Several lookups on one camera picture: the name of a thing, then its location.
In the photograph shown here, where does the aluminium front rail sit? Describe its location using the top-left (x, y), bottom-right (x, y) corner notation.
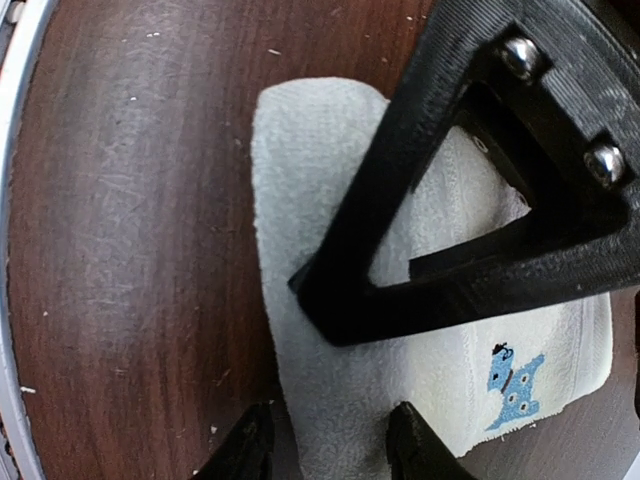
top-left (0, 0), bottom-right (61, 480)

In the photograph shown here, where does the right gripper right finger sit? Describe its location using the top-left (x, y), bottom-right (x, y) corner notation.
top-left (385, 401), bottom-right (476, 480)

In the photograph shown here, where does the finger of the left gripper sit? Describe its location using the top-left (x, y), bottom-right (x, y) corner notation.
top-left (290, 1), bottom-right (639, 346)

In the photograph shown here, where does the beige towel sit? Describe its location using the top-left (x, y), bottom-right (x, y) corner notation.
top-left (249, 75), bottom-right (615, 480)

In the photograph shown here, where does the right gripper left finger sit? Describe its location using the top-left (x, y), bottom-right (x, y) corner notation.
top-left (192, 403), bottom-right (275, 480)

